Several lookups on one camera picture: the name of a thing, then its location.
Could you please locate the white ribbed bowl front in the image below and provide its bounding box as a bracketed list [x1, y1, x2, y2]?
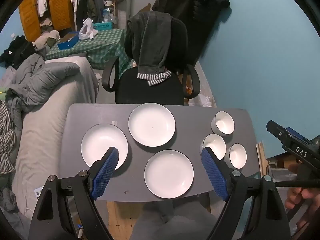
[224, 144, 247, 170]

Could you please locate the orange wooden wardrobe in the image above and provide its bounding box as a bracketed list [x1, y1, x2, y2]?
[18, 0, 74, 41]

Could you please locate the green checkered tablecloth table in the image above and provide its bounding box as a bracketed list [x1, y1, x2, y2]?
[46, 29, 132, 75]

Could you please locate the white card on bed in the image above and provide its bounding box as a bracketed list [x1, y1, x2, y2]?
[34, 186, 43, 198]

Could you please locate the white ribbed bowl back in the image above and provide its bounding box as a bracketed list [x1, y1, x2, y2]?
[211, 111, 235, 136]

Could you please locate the person's right hand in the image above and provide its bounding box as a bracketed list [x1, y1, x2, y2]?
[284, 163, 320, 230]

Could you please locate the blue cardboard box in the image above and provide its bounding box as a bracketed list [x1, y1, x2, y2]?
[57, 31, 79, 50]

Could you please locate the white bag on floor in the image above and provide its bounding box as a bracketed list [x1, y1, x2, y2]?
[188, 94, 212, 107]

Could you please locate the white ribbed bowl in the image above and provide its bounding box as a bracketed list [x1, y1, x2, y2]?
[211, 111, 235, 136]
[200, 134, 226, 160]
[224, 144, 247, 170]

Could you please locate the black office chair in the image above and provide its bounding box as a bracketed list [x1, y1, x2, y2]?
[101, 11, 201, 105]

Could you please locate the white plate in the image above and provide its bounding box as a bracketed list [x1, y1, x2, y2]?
[144, 150, 194, 199]
[81, 124, 129, 170]
[128, 103, 176, 147]

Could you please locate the hanging clothes rack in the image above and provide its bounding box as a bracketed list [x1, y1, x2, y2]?
[71, 0, 116, 31]

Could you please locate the white plastic bag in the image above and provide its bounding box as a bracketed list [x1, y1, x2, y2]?
[79, 18, 98, 40]

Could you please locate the black coat on wall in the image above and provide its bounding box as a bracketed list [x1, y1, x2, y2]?
[152, 0, 230, 65]

